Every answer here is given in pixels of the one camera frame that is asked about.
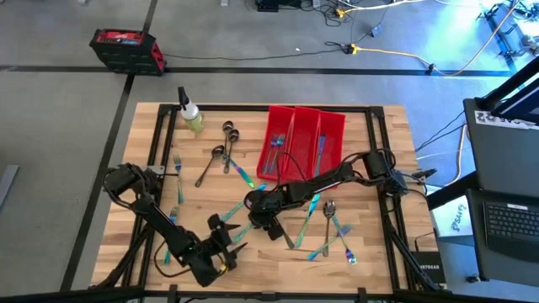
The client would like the black laptop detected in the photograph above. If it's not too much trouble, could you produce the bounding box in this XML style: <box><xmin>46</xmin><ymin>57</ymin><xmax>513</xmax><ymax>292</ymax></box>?
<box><xmin>483</xmin><ymin>200</ymin><xmax>539</xmax><ymax>264</ymax></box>

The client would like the red plastic storage bin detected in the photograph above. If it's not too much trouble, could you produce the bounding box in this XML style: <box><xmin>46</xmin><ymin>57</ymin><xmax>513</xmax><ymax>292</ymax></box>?
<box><xmin>255</xmin><ymin>104</ymin><xmax>296</xmax><ymax>182</ymax></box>
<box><xmin>281</xmin><ymin>106</ymin><xmax>322</xmax><ymax>186</ymax></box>
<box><xmin>313</xmin><ymin>109</ymin><xmax>347</xmax><ymax>190</ymax></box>

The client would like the yellow extension cord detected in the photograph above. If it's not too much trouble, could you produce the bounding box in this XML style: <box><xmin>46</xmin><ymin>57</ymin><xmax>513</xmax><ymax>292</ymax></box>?
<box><xmin>347</xmin><ymin>0</ymin><xmax>523</xmax><ymax>77</ymax></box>

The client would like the iridescent blue utensil handle middle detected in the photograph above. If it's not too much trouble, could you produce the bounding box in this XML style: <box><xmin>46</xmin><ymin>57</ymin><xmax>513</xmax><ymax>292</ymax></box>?
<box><xmin>307</xmin><ymin>224</ymin><xmax>355</xmax><ymax>262</ymax></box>

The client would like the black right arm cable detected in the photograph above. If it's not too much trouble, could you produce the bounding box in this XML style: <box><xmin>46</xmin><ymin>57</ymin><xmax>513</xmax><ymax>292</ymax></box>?
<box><xmin>275</xmin><ymin>146</ymin><xmax>399</xmax><ymax>189</ymax></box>

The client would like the white printed label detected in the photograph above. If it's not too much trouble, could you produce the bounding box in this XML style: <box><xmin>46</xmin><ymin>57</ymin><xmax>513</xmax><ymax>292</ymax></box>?
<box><xmin>474</xmin><ymin>109</ymin><xmax>539</xmax><ymax>130</ymax></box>

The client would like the black network box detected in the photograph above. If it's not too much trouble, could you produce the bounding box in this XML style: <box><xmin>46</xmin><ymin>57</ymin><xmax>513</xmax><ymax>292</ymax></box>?
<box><xmin>410</xmin><ymin>250</ymin><xmax>447</xmax><ymax>285</ymax></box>

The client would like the spray bottle with black trigger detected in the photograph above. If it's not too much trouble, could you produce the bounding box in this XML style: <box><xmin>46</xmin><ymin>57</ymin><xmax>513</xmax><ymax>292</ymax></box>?
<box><xmin>176</xmin><ymin>86</ymin><xmax>206</xmax><ymax>135</ymax></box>

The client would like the black power strip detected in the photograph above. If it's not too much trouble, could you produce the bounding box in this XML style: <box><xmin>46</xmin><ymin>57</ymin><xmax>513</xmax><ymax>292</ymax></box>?
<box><xmin>254</xmin><ymin>0</ymin><xmax>281</xmax><ymax>13</ymax></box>

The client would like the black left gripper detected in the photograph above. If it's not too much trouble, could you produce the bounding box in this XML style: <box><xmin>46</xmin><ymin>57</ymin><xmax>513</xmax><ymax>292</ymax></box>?
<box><xmin>208</xmin><ymin>213</ymin><xmax>249</xmax><ymax>273</ymax></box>

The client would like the white paper sheet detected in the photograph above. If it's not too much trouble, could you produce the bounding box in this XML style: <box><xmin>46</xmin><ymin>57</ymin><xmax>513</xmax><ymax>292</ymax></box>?
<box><xmin>432</xmin><ymin>196</ymin><xmax>469</xmax><ymax>240</ymax></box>

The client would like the black floor stand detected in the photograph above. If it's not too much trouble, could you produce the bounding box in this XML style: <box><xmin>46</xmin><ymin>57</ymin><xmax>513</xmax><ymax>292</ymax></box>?
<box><xmin>479</xmin><ymin>0</ymin><xmax>539</xmax><ymax>60</ymax></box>

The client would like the white floor cable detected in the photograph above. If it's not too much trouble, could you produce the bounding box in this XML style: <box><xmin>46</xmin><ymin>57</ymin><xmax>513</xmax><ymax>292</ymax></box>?
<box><xmin>416</xmin><ymin>124</ymin><xmax>469</xmax><ymax>189</ymax></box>

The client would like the black floor cable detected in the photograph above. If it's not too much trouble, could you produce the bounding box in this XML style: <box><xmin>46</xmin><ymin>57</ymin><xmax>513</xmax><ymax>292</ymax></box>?
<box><xmin>163</xmin><ymin>48</ymin><xmax>353</xmax><ymax>61</ymax></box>

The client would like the brown left arm cable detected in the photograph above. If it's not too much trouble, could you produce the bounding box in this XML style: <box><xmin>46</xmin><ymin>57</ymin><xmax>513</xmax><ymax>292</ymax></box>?
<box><xmin>153</xmin><ymin>242</ymin><xmax>190</xmax><ymax>279</ymax></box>

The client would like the black side desk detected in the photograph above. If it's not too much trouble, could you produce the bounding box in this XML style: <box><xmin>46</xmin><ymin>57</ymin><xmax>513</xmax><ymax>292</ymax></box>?
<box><xmin>462</xmin><ymin>96</ymin><xmax>539</xmax><ymax>288</ymax></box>

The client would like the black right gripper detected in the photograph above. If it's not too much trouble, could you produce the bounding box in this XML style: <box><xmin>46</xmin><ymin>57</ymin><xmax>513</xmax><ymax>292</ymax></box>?
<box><xmin>245</xmin><ymin>188</ymin><xmax>291</xmax><ymax>242</ymax></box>

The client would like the red and black toolbox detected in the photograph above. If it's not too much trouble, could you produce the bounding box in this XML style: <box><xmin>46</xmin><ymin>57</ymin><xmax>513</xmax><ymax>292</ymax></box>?
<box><xmin>88</xmin><ymin>28</ymin><xmax>168</xmax><ymax>77</ymax></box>

